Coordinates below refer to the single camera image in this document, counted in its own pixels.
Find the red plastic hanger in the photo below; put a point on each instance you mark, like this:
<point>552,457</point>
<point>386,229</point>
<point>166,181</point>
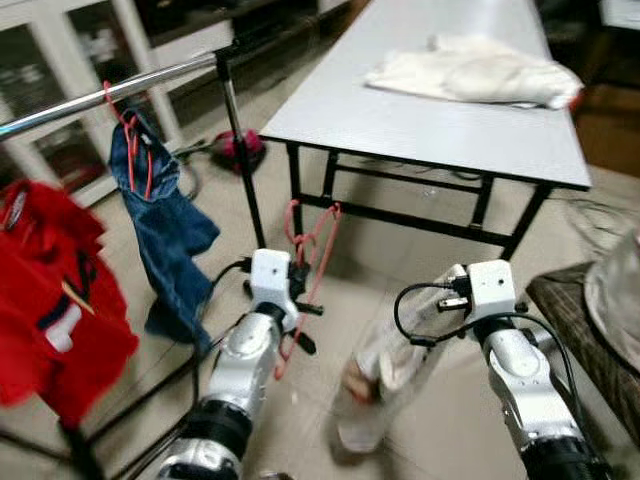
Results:
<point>294,222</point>
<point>131,160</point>

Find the white t-shirt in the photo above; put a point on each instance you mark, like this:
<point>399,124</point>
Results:
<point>385,370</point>

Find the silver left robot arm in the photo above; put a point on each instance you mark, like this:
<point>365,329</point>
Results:
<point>240,370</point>

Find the blue denim garment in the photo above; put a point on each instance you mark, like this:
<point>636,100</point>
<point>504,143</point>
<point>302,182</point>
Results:
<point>170,230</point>

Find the pink vacuum cleaner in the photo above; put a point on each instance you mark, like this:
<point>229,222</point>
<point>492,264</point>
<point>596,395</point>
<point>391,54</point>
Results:
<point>240,150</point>

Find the grey folding table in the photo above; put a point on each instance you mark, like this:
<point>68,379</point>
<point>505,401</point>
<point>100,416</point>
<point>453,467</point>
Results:
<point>420,120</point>

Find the red FILA t-shirt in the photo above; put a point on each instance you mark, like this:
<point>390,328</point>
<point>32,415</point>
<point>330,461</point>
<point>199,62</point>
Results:
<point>60,300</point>

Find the cream trousers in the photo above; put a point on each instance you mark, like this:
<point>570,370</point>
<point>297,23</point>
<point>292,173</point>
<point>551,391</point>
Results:
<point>470,75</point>

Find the black steel clothes rack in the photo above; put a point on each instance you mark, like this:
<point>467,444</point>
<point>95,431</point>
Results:
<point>100,97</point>

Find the brown plaid cushion chair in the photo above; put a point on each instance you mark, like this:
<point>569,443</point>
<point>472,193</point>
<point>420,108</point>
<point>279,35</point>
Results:
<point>570,320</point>

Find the white fabric laundry hamper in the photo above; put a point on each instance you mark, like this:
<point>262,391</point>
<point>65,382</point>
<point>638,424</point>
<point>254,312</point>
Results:
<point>615,300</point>

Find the white glass door cabinet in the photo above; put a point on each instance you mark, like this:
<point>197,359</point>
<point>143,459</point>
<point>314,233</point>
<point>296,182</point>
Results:
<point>128,30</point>

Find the orange plastic bag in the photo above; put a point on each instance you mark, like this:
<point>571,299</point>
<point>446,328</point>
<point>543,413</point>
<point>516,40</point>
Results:
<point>577,98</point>

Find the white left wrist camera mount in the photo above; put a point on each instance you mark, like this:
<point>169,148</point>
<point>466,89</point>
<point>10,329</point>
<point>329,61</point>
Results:
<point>270,275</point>

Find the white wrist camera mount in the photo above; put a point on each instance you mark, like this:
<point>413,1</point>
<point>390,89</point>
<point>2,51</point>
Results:
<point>270,275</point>
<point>492,285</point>

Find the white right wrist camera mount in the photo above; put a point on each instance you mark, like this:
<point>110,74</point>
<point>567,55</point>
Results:
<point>492,285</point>

